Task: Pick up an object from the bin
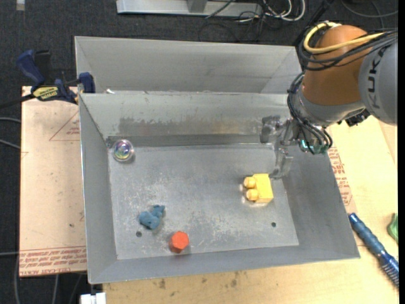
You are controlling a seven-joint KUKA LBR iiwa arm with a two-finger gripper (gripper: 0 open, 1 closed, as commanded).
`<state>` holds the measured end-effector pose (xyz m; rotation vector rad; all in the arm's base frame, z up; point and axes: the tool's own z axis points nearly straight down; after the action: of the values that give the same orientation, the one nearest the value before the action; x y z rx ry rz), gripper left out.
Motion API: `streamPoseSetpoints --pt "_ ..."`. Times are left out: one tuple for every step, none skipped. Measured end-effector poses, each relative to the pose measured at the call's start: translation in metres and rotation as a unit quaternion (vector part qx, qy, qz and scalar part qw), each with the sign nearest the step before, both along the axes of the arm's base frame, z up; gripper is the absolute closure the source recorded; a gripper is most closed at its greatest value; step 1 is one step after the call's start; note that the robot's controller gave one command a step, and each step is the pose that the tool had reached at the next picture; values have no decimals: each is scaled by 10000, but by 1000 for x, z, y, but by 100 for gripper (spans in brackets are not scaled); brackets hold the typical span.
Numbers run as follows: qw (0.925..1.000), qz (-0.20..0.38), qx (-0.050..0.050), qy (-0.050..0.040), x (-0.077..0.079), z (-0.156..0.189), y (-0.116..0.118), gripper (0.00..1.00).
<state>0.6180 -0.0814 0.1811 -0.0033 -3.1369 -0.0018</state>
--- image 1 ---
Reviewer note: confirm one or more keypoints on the blue toy animal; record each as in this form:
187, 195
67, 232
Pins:
151, 218

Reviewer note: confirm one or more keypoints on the yellow toy building block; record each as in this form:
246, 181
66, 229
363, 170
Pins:
262, 187

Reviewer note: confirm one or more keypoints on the grey metal bin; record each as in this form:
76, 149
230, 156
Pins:
202, 185

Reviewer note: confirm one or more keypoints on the orange-red hexagonal block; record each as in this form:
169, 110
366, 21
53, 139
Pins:
179, 241

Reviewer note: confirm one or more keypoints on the clear iridescent ball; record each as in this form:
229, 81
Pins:
123, 150

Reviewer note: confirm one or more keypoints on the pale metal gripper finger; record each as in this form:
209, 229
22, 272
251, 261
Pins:
268, 127
282, 165

